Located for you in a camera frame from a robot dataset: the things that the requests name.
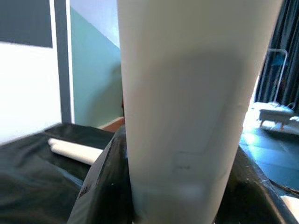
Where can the grey upholstered footstool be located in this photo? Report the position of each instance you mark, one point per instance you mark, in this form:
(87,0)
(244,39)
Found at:
(273,114)

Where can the white clothes rack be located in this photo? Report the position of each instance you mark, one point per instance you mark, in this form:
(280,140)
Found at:
(276,49)

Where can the white plastic table leg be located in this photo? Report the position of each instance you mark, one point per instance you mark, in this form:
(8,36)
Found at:
(74,151)
(187,93)

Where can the dark window curtain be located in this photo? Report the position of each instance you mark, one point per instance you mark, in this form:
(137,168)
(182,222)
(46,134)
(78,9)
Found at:
(292,35)

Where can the brown and white flat board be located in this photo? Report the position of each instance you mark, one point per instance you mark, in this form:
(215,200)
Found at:
(114,124)

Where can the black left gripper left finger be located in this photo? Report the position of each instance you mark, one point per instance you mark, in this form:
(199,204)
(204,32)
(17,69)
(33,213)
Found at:
(105,186)

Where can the black plastic table cover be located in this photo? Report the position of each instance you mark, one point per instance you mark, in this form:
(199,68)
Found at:
(35,186)

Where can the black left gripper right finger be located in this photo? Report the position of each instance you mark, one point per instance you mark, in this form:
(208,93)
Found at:
(247,200)

